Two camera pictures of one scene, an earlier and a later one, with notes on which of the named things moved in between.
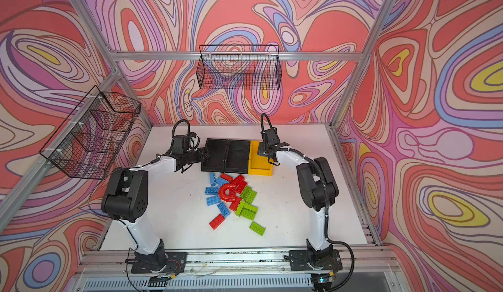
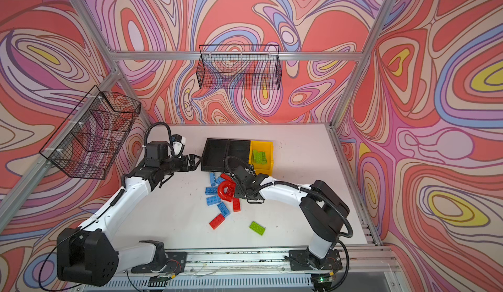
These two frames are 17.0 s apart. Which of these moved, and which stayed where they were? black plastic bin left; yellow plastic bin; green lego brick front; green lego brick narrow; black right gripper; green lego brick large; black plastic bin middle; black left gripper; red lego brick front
Moved: green lego brick narrow; black left gripper; green lego brick large; black right gripper
Stayed: red lego brick front; black plastic bin left; black plastic bin middle; yellow plastic bin; green lego brick front
